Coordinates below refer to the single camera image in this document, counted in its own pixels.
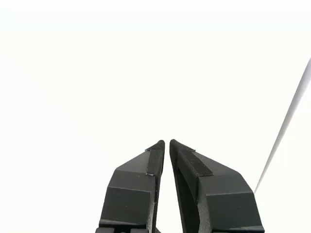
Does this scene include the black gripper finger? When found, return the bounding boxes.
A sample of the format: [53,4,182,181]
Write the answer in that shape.
[95,140,165,233]
[169,139,265,233]

